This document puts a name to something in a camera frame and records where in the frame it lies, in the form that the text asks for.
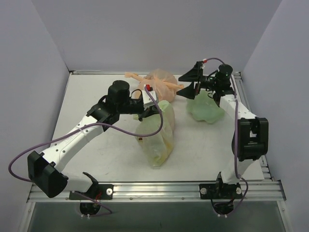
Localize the green plastic bag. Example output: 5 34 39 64
135 100 175 167

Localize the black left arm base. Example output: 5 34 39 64
69 172 114 217

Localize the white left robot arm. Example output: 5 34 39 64
27 80 162 199

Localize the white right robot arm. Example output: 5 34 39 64
176 59 269 198

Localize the orange tied plastic bag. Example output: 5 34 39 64
125 69 184 102

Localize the green wavy plastic bowl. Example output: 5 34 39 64
186 90 225 124

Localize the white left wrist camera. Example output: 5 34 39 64
141 84 158 110

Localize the aluminium right side rail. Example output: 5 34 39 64
233 71 275 182

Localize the aluminium rail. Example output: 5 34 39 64
233 71 275 182
70 70 102 75
27 179 286 203

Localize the aluminium back rail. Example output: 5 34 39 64
70 70 102 75

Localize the aluminium front rail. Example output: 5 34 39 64
27 179 286 203

